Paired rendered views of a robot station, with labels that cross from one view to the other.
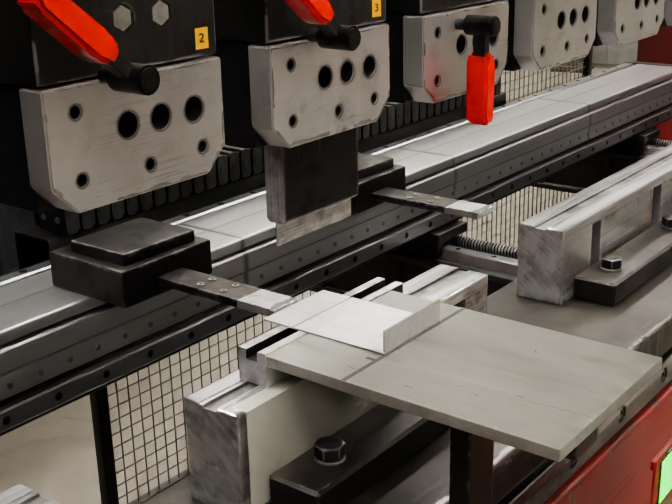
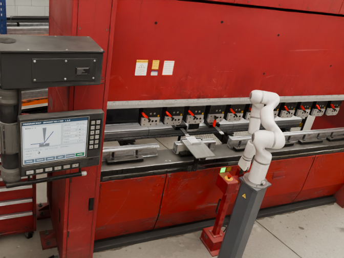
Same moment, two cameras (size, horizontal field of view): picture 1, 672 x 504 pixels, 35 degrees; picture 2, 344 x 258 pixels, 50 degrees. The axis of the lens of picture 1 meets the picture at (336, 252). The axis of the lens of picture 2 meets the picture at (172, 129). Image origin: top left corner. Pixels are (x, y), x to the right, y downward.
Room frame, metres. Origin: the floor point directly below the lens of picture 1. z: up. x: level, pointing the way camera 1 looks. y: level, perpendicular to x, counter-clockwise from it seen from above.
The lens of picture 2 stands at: (-1.80, -0.90, 2.55)
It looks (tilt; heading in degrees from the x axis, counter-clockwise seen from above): 28 degrees down; 22
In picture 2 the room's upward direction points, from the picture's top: 11 degrees clockwise
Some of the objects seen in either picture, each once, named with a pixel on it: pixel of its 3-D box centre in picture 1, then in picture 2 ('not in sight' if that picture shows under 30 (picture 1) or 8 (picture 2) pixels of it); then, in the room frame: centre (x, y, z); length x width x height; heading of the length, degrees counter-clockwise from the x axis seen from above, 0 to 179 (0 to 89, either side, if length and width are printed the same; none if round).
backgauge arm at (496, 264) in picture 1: (370, 254); (221, 131); (1.58, -0.05, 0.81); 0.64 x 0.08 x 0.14; 52
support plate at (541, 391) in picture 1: (461, 362); (198, 148); (0.78, -0.10, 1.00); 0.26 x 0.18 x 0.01; 52
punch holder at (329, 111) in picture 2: not in sight; (331, 106); (2.11, -0.96, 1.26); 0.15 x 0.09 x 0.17; 142
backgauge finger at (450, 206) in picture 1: (392, 188); (215, 126); (1.25, -0.07, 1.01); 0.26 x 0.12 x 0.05; 52
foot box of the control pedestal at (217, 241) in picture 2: not in sight; (215, 240); (0.90, -0.44, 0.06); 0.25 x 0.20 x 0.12; 54
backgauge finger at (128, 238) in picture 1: (183, 271); (182, 128); (0.97, 0.15, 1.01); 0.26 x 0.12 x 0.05; 52
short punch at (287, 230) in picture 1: (313, 177); (193, 126); (0.87, 0.02, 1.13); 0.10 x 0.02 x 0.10; 142
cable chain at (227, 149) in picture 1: (170, 179); not in sight; (1.28, 0.20, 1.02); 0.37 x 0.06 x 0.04; 142
